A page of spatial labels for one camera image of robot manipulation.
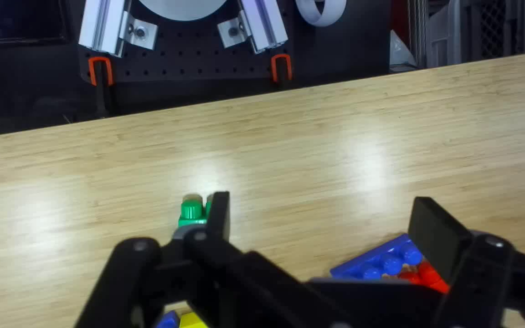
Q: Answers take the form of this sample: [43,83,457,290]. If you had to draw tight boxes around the green two-stud toy block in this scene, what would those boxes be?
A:
[176,192,214,230]

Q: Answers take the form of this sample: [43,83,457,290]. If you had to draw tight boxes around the aluminium angle bracket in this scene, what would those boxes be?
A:
[214,17,251,52]
[121,17,160,52]

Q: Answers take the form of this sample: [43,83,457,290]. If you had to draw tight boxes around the orange clamp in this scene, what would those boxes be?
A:
[267,53,295,86]
[85,55,116,88]

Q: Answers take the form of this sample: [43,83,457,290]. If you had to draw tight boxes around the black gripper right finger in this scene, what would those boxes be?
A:
[406,196,525,328]

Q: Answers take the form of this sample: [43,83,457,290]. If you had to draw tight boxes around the white tape roll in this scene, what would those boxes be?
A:
[293,0,349,30]

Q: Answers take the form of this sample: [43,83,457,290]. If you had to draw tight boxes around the aluminium extrusion bar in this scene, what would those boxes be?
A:
[236,0,289,55]
[76,0,130,59]

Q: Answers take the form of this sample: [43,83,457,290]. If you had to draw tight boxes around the yellow wide toy block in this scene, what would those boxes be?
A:
[178,310,211,328]

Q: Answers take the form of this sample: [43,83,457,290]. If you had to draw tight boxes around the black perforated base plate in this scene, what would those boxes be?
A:
[78,0,391,119]

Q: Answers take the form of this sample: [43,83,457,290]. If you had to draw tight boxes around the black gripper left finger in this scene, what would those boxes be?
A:
[72,190,349,328]

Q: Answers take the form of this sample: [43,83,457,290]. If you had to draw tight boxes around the red four-stud toy block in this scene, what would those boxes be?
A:
[397,261,451,298]

